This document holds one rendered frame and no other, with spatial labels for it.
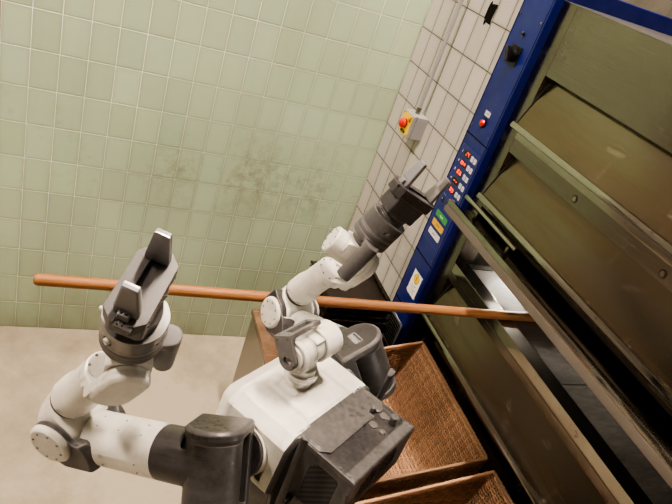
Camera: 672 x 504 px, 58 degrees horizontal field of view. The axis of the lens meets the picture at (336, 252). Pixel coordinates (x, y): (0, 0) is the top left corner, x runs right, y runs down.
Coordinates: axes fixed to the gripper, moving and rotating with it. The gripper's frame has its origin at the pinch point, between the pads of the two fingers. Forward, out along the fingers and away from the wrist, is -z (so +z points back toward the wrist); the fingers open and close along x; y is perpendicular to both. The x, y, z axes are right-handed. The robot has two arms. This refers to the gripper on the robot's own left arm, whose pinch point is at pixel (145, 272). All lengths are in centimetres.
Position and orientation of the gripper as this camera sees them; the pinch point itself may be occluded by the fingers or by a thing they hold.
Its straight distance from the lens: 75.8
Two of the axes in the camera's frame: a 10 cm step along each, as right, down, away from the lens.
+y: 9.0, 4.2, 1.2
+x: 2.6, -7.4, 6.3
